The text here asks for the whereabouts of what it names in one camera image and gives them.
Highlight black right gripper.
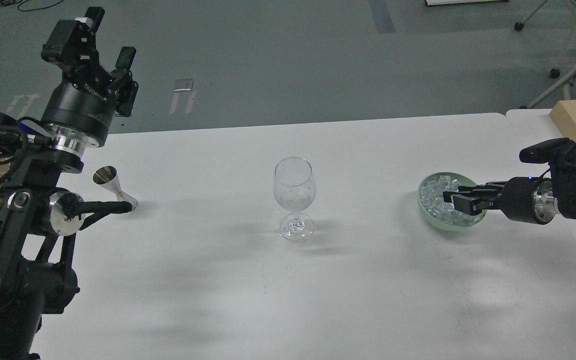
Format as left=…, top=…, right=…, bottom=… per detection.
left=442, top=177, right=559, bottom=224

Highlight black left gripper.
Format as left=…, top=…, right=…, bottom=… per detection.
left=40, top=6, right=138, bottom=147

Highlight steel jigger measuring cup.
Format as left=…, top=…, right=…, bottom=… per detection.
left=93, top=165, right=138, bottom=211

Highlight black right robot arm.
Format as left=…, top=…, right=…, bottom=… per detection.
left=442, top=137, right=576, bottom=225

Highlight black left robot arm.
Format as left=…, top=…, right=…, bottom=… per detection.
left=0, top=7, right=138, bottom=360

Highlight green bowl of ice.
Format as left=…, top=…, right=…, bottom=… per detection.
left=417, top=172, right=487, bottom=232

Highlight clear wine glass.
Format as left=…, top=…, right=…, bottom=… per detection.
left=273, top=156, right=317, bottom=243

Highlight white office chair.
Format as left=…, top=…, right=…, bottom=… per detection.
left=510, top=0, right=576, bottom=110

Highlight black floor cables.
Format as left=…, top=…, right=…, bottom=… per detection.
left=0, top=0, right=64, bottom=22

